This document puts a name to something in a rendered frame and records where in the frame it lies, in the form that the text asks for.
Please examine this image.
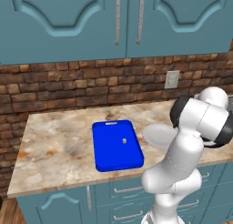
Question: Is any blue tray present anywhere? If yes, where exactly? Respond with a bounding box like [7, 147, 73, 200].
[91, 119, 145, 173]

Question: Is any white plate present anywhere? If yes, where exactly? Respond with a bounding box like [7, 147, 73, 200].
[142, 123, 180, 150]

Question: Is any teal drawer front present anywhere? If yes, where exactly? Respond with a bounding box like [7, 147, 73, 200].
[107, 176, 153, 202]
[96, 198, 157, 224]
[197, 164, 226, 195]
[177, 189, 218, 224]

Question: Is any teal upper cupboard door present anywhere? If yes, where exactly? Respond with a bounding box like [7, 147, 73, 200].
[126, 0, 233, 59]
[0, 0, 128, 66]

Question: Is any teal cupboard door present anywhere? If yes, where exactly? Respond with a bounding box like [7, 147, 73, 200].
[126, 0, 233, 59]
[0, 0, 128, 66]
[15, 186, 95, 224]
[208, 161, 233, 224]

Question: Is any teal lower cupboard door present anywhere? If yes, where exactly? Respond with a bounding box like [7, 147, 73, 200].
[15, 186, 95, 224]
[208, 161, 233, 224]

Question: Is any grey wall socket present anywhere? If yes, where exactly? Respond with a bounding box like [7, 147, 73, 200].
[164, 69, 181, 90]

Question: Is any silver cupboard handle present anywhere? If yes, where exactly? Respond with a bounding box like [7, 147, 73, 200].
[136, 0, 147, 46]
[114, 0, 122, 46]

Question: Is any silver lower door handle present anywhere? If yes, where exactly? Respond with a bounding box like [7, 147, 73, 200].
[86, 185, 93, 214]

